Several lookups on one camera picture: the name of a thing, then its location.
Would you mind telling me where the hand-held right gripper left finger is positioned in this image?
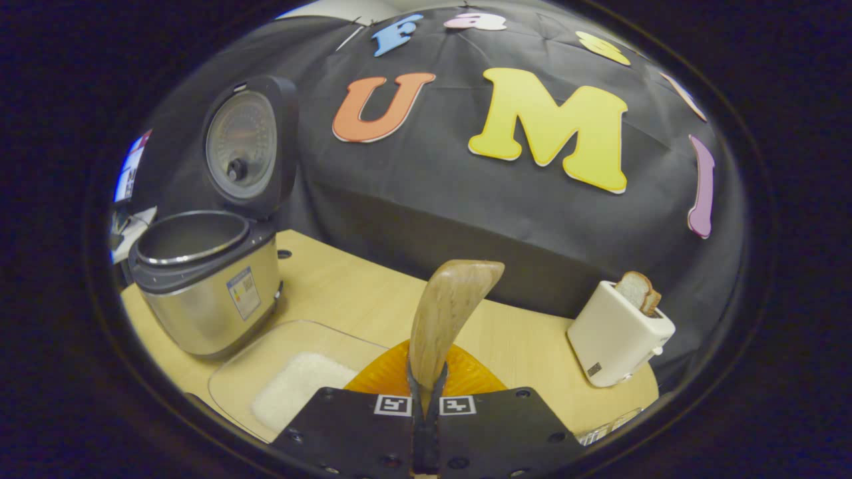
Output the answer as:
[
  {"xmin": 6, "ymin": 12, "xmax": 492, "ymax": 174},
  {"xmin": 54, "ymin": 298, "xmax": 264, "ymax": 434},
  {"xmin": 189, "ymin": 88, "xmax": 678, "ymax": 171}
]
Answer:
[{"xmin": 270, "ymin": 339, "xmax": 427, "ymax": 479}]

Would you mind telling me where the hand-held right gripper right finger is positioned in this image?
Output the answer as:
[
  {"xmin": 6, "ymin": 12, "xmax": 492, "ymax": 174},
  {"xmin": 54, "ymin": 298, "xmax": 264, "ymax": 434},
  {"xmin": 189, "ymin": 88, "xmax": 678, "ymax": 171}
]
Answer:
[{"xmin": 426, "ymin": 343, "xmax": 586, "ymax": 479}]

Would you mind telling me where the white uncooked rice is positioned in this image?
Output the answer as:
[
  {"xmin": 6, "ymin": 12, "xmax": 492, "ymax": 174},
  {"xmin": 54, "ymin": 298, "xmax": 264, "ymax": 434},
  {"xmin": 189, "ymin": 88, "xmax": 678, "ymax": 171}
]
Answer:
[{"xmin": 252, "ymin": 351, "xmax": 360, "ymax": 433}]

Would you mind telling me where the wooden spoon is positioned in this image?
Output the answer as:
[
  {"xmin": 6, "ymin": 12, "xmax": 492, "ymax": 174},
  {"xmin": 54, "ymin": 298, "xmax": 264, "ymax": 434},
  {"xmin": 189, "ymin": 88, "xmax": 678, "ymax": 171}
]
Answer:
[{"xmin": 407, "ymin": 259, "xmax": 507, "ymax": 416}]

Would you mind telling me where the black and silver rice cooker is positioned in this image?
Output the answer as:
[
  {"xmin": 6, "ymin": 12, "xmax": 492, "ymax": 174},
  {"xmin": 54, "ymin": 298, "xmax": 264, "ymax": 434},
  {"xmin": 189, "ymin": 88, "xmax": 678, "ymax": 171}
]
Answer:
[{"xmin": 128, "ymin": 75, "xmax": 300, "ymax": 360}]

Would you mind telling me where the clear plastic container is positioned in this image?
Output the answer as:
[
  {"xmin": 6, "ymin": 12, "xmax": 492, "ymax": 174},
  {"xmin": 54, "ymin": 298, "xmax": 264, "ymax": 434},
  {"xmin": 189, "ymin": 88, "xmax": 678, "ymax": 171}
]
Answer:
[{"xmin": 208, "ymin": 319, "xmax": 390, "ymax": 444}]

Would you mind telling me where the white toaster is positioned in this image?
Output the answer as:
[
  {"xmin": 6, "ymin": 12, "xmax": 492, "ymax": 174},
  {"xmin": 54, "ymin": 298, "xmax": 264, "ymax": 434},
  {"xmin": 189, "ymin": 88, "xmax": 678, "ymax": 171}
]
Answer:
[{"xmin": 566, "ymin": 279, "xmax": 676, "ymax": 389}]

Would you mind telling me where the bread slice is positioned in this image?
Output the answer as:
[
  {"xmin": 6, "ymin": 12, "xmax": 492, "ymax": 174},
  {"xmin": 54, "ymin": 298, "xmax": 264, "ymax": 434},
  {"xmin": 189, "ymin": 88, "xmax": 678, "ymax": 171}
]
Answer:
[{"xmin": 612, "ymin": 271, "xmax": 663, "ymax": 317}]

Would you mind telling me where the computer monitor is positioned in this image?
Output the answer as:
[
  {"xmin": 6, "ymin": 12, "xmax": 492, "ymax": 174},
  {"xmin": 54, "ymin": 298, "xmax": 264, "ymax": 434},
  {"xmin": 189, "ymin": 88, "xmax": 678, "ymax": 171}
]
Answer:
[{"xmin": 113, "ymin": 130, "xmax": 152, "ymax": 204}]

